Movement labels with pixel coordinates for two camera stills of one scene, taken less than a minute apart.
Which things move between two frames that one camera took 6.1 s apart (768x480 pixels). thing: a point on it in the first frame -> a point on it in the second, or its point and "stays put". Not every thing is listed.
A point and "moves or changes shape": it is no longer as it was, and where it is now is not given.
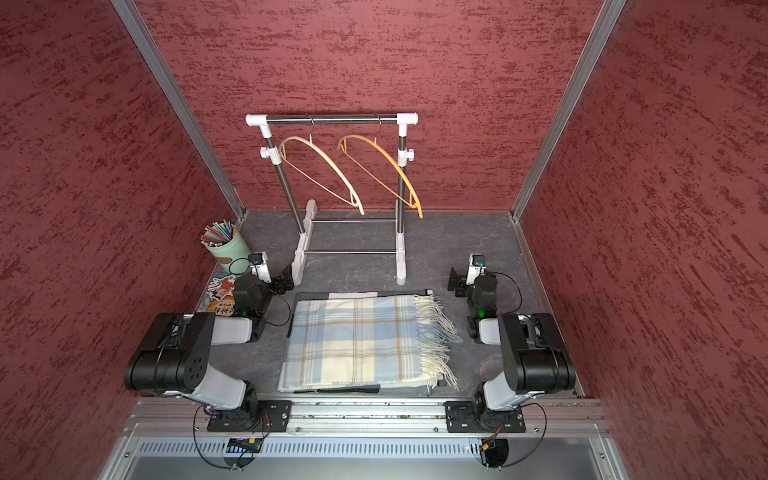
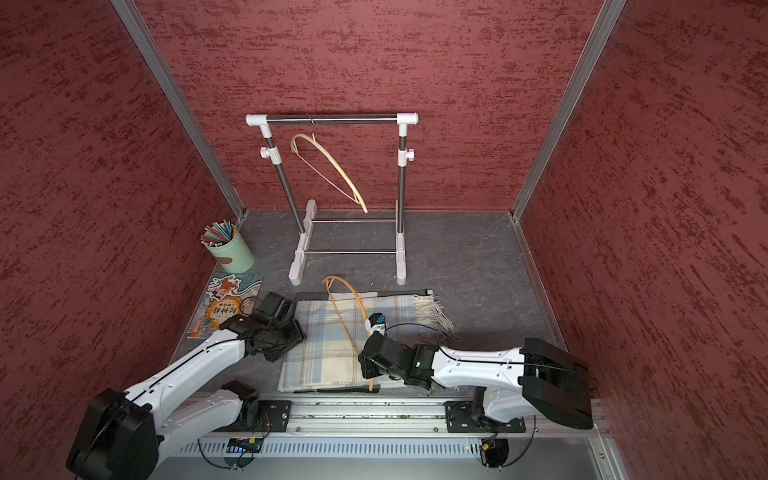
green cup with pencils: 223,240 stays put
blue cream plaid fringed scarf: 369,339 stays put
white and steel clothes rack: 272,154 stays put
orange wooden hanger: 376,177 -> 329,282
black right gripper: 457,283 -> 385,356
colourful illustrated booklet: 220,297 stays put
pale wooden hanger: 310,141 moves or changes shape
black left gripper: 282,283 -> 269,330
